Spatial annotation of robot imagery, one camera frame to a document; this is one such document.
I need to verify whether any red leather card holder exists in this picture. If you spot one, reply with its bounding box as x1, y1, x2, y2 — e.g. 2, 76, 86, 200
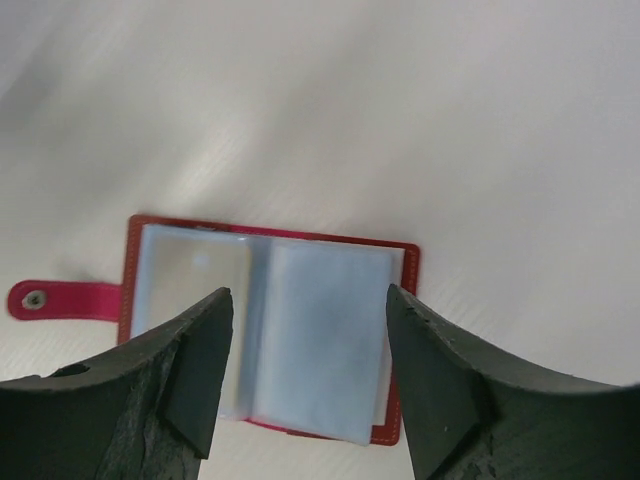
7, 214, 420, 446

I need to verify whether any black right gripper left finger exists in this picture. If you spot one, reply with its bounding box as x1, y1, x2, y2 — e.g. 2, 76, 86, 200
1, 287, 233, 479

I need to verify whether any gold credit card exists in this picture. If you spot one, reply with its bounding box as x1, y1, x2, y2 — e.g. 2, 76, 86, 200
147, 236, 252, 419

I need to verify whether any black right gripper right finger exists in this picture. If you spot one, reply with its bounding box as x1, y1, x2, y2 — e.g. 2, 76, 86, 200
386, 286, 639, 479

